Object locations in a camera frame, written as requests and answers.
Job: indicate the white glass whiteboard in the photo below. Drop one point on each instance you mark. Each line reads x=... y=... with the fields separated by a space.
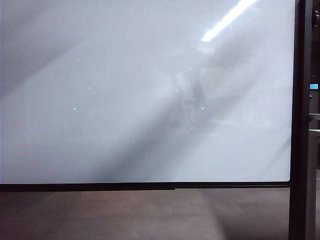
x=125 y=100

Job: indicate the small dark background object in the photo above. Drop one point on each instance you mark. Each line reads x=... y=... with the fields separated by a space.
x=310 y=97

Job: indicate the small blue lit screen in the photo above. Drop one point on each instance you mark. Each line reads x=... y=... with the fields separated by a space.
x=313 y=86

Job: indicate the black whiteboard stand post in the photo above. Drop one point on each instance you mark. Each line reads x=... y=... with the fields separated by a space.
x=300 y=125

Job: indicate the black post knob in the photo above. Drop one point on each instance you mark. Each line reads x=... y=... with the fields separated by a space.
x=316 y=17

